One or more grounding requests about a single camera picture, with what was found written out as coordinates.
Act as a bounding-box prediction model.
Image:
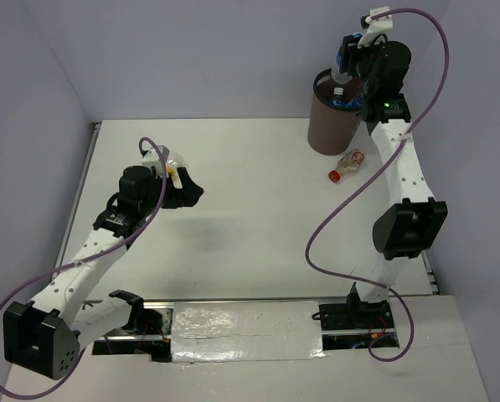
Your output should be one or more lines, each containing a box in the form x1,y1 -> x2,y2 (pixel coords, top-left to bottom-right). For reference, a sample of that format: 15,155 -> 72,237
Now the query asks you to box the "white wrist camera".
358,6 -> 394,49
142,146 -> 170,172

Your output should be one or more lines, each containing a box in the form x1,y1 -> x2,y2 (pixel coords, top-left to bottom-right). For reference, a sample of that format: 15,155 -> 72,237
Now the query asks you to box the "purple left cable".
0,137 -> 169,399

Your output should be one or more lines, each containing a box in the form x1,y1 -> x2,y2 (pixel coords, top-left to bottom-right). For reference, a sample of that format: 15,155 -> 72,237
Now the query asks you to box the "orange cap clear bottle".
166,152 -> 184,177

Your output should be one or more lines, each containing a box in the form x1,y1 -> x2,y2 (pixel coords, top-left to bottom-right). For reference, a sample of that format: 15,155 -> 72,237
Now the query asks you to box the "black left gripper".
139,167 -> 203,216

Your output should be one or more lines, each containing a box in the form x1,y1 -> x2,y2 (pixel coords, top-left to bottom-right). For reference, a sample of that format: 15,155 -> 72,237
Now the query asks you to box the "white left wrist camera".
142,146 -> 170,172

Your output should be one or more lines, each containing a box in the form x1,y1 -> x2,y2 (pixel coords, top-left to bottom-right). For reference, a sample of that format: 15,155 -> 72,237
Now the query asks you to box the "blue label bottle horizontal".
330,45 -> 352,85

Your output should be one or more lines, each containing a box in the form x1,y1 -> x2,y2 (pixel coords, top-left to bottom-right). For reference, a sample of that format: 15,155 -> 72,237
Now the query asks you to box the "crushed bottle blue cap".
344,94 -> 364,110

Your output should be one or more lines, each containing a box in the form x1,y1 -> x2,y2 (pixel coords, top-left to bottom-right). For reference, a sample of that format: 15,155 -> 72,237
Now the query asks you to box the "brown waste bin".
307,69 -> 363,156

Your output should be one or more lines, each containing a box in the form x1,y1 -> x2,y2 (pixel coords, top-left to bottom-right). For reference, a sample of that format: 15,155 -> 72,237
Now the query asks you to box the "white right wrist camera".
358,6 -> 394,49

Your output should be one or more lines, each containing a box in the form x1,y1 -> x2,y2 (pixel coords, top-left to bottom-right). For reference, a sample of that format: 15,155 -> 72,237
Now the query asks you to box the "red cap small bottle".
328,149 -> 365,183

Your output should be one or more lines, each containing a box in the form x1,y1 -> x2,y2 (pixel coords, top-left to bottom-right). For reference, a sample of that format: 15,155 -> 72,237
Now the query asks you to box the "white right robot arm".
339,33 -> 448,327

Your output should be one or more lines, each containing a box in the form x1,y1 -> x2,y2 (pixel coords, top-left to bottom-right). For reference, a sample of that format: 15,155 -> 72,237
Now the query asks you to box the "blue label bottle white cap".
330,86 -> 345,107

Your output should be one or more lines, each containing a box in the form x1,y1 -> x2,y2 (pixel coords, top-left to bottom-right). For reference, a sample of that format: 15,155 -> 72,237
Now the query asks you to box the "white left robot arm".
3,164 -> 204,380

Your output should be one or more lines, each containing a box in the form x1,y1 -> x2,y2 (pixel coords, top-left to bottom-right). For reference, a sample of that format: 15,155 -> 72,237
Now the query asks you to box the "silver foil sheet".
171,301 -> 324,363

